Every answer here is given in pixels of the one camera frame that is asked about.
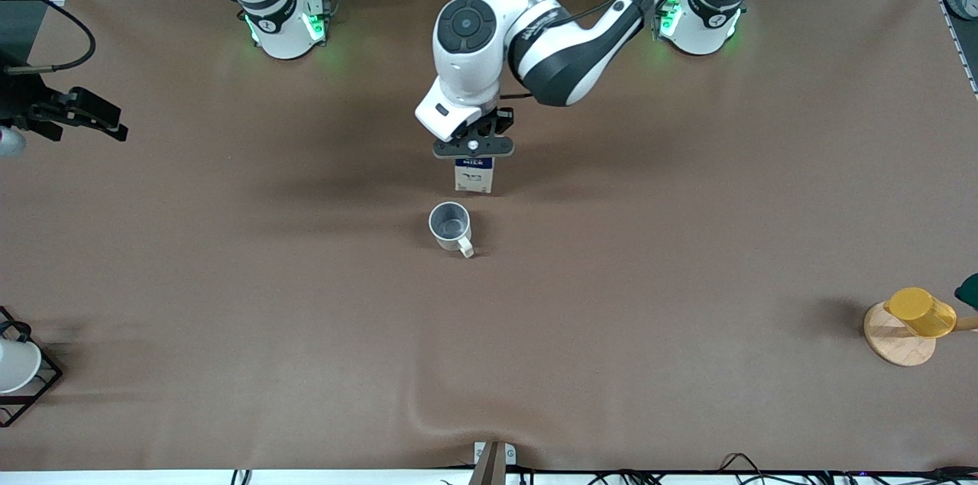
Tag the white bowl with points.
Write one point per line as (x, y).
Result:
(15, 366)

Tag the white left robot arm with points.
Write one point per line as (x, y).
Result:
(565, 61)

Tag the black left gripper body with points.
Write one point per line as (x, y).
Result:
(498, 121)

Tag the dark green cup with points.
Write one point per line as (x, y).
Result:
(969, 290)

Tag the wooden mug stand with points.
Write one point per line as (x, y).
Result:
(898, 347)

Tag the yellow plastic cup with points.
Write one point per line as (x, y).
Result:
(921, 313)

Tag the blue white milk carton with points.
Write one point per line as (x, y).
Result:
(474, 176)

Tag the brown table cover cloth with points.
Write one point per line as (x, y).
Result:
(489, 332)

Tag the white cup grey inside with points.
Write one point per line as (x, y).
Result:
(449, 225)

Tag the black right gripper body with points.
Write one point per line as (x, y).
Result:
(21, 97)

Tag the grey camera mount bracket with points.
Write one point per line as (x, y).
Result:
(494, 462)

